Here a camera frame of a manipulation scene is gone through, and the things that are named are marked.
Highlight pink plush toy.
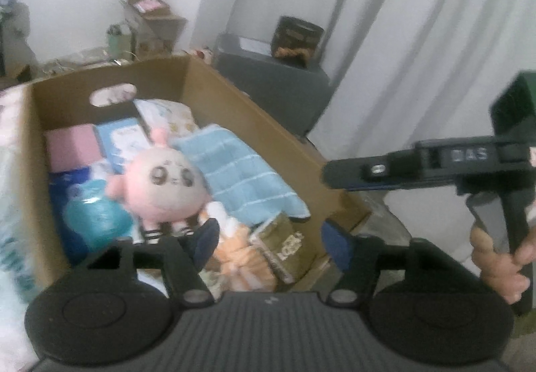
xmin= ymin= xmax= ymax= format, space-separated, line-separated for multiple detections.
xmin=104 ymin=127 xmax=212 ymax=245

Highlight gold snack carton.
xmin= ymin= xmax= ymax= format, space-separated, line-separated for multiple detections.
xmin=249 ymin=215 xmax=306 ymax=285

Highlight dark grey storage bin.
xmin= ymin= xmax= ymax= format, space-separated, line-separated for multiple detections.
xmin=215 ymin=32 xmax=332 ymax=137

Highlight white plastic bag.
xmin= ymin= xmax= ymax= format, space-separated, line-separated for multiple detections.
xmin=0 ymin=85 xmax=49 ymax=356

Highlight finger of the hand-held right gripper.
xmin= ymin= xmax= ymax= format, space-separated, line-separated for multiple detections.
xmin=345 ymin=180 xmax=457 ymax=193
xmin=322 ymin=141 xmax=421 ymax=189

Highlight white curtain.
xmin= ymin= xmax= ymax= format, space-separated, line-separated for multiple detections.
xmin=184 ymin=0 xmax=536 ymax=239

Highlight pink sponge block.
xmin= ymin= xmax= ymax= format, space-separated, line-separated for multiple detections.
xmin=44 ymin=124 xmax=103 ymax=172

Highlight white printed packet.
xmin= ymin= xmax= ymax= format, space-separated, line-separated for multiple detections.
xmin=133 ymin=98 xmax=201 ymax=138

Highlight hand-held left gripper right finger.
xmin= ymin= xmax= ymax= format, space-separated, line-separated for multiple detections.
xmin=320 ymin=219 xmax=476 ymax=308

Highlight green carton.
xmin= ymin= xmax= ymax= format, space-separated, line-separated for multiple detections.
xmin=107 ymin=22 xmax=135 ymax=58

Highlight large cardboard box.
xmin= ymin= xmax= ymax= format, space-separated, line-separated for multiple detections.
xmin=23 ymin=56 xmax=371 ymax=293

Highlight dark printed box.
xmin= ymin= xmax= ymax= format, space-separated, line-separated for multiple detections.
xmin=271 ymin=15 xmax=325 ymax=69

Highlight white papers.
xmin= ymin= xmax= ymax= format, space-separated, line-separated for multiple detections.
xmin=239 ymin=37 xmax=275 ymax=58

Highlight green patterned cloth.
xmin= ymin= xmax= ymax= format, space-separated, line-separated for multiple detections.
xmin=200 ymin=269 xmax=229 ymax=297

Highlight dark blue white packet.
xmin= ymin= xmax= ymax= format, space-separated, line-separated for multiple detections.
xmin=48 ymin=158 xmax=141 ymax=266

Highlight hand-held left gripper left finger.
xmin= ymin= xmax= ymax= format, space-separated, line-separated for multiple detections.
xmin=63 ymin=218 xmax=222 ymax=308

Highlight person's right hand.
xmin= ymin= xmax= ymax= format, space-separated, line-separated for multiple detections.
xmin=470 ymin=225 xmax=536 ymax=306

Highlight light blue towel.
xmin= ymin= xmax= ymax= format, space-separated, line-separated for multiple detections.
xmin=170 ymin=125 xmax=311 ymax=224

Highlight light blue flat pack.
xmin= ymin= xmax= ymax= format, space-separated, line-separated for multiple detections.
xmin=94 ymin=118 xmax=151 ymax=176

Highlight orange striped towel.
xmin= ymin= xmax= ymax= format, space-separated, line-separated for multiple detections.
xmin=199 ymin=202 xmax=279 ymax=293

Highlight small open cardboard box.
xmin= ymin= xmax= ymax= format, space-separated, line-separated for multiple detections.
xmin=118 ymin=0 xmax=188 ymax=56

